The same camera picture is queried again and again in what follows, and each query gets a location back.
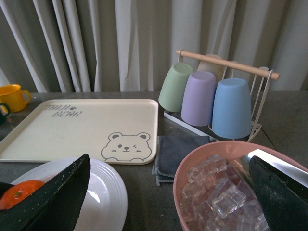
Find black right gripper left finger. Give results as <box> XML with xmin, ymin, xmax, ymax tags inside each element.
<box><xmin>0</xmin><ymin>154</ymin><xmax>91</xmax><ymax>231</ymax></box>

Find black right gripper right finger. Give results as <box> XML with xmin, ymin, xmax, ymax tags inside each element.
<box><xmin>249</xmin><ymin>156</ymin><xmax>308</xmax><ymax>231</ymax></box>

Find orange fruit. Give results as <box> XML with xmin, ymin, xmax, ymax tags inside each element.
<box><xmin>0</xmin><ymin>180</ymin><xmax>45</xmax><ymax>210</ymax></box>

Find white ridged plate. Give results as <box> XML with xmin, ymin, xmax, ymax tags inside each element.
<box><xmin>12</xmin><ymin>157</ymin><xmax>128</xmax><ymax>231</ymax></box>

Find clear fake ice cubes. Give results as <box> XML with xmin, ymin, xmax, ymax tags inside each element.
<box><xmin>179</xmin><ymin>155</ymin><xmax>270</xmax><ymax>231</ymax></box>

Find pink bowl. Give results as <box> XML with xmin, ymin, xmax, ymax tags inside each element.
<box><xmin>173</xmin><ymin>141</ymin><xmax>308</xmax><ymax>231</ymax></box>

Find cream bear tray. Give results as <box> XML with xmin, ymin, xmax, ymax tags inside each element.
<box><xmin>0</xmin><ymin>99</ymin><xmax>158</xmax><ymax>165</ymax></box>

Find blue cup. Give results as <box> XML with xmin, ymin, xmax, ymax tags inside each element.
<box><xmin>212</xmin><ymin>78</ymin><xmax>252</xmax><ymax>139</ymax></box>

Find dark green mug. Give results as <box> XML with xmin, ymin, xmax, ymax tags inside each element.
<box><xmin>0</xmin><ymin>103</ymin><xmax>11</xmax><ymax>125</ymax></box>

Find white cup rack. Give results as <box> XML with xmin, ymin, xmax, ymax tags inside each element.
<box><xmin>163</xmin><ymin>49</ymin><xmax>280</xmax><ymax>142</ymax></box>

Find yellow mug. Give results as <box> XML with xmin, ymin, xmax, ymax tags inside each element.
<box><xmin>0</xmin><ymin>84</ymin><xmax>31</xmax><ymax>113</ymax></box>

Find grey folded cloth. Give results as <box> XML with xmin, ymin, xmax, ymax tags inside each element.
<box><xmin>152</xmin><ymin>136</ymin><xmax>210</xmax><ymax>186</ymax></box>

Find lavender cup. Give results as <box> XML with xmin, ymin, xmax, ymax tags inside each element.
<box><xmin>181</xmin><ymin>71</ymin><xmax>216</xmax><ymax>127</ymax></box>

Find beige cup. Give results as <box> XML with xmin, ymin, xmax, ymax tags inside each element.
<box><xmin>197</xmin><ymin>61</ymin><xmax>225</xmax><ymax>83</ymax></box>

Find light green cup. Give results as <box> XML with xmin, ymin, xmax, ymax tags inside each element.
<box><xmin>158</xmin><ymin>62</ymin><xmax>193</xmax><ymax>112</ymax></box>

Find white curtain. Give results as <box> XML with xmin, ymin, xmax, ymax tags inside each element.
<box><xmin>0</xmin><ymin>0</ymin><xmax>308</xmax><ymax>92</ymax></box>

